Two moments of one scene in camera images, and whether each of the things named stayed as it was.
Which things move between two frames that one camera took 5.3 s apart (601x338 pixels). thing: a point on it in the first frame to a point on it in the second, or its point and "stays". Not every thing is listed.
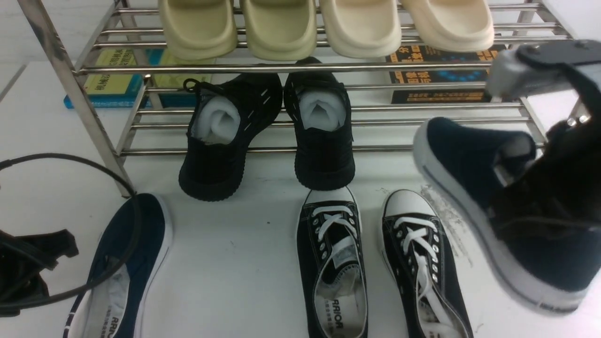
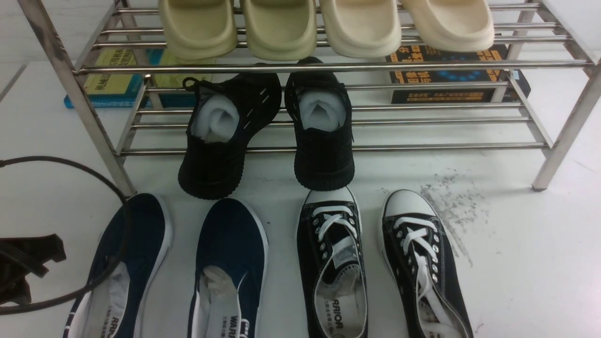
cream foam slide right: x=455 y=26 stays
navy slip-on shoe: x=555 y=265 to x=232 y=262
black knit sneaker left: x=227 y=112 stays
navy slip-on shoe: x=112 y=309 stays
